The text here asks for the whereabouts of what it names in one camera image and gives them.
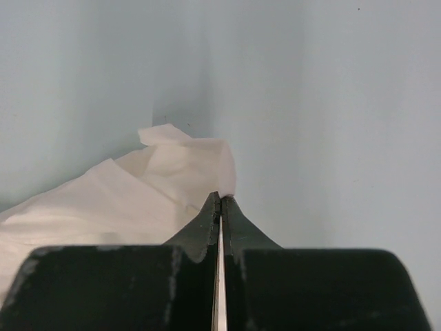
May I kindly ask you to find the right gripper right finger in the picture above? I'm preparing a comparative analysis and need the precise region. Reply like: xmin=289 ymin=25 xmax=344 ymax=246
xmin=221 ymin=197 xmax=431 ymax=330

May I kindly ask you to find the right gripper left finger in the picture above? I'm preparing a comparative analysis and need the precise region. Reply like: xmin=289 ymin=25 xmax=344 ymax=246
xmin=1 ymin=192 xmax=221 ymax=330

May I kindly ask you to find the white floral t-shirt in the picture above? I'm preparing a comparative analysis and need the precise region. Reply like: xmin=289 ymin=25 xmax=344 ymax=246
xmin=1 ymin=124 xmax=236 ymax=294

